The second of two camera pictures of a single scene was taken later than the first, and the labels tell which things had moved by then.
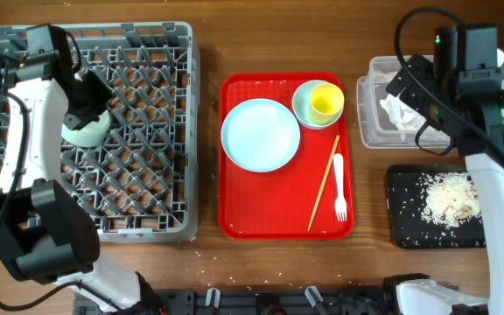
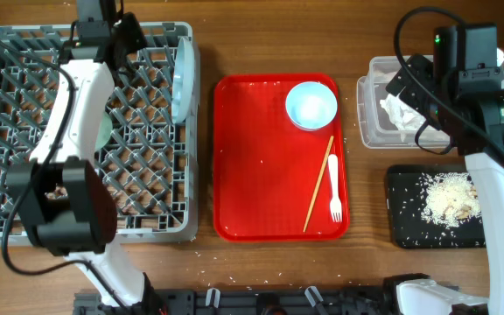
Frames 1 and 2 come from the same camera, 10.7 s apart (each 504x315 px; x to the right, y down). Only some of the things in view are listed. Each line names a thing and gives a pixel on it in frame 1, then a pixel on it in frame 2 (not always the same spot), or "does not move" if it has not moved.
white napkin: [404, 116] does not move
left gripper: [104, 96] to [139, 39]
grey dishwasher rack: [140, 184] does not move
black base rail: [379, 300] does not move
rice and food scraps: [451, 198] does not move
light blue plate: [260, 135] to [183, 80]
